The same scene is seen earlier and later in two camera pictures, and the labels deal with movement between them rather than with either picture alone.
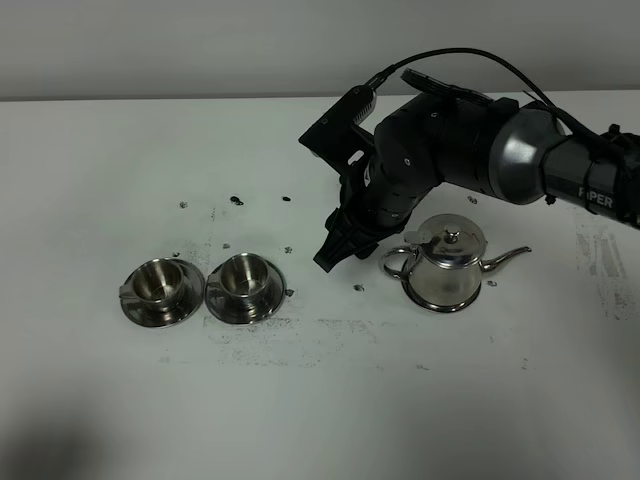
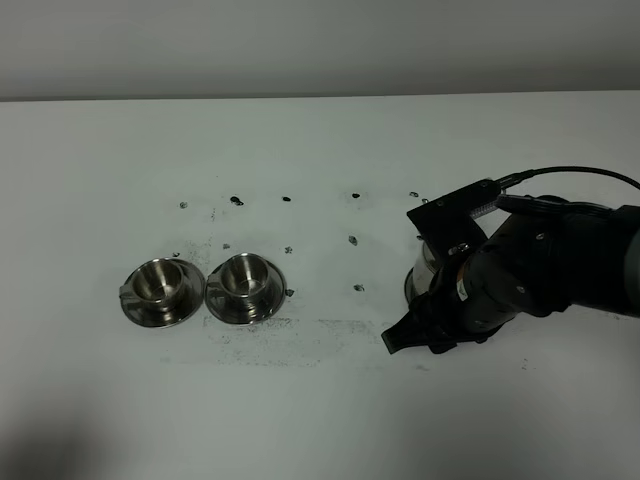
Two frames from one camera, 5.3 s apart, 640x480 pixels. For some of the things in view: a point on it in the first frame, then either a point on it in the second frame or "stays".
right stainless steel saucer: (225, 308) stays
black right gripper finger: (336, 248) to (408, 332)
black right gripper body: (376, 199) to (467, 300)
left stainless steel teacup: (157, 281) stays
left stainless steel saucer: (189, 301) stays
